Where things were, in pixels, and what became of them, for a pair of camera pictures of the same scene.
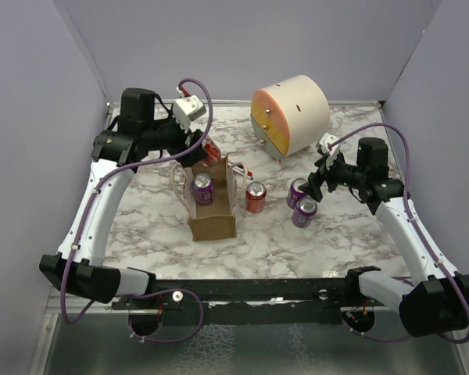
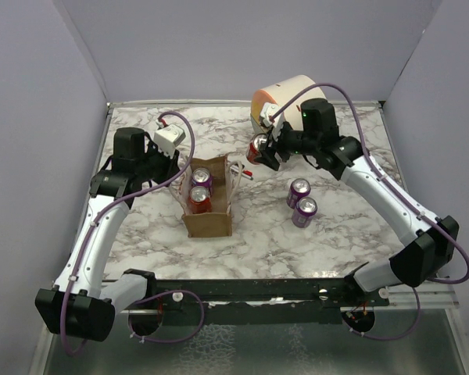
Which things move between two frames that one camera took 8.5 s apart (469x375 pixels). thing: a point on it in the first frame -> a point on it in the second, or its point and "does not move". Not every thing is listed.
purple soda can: x=304 y=212 does not move
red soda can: x=213 y=151 -> x=199 y=200
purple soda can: x=294 y=193 does not move
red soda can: x=255 y=192 -> x=254 y=146
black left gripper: x=194 y=137 -> x=171 y=164
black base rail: x=244 y=301 does not move
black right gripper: x=316 y=179 -> x=269 y=158
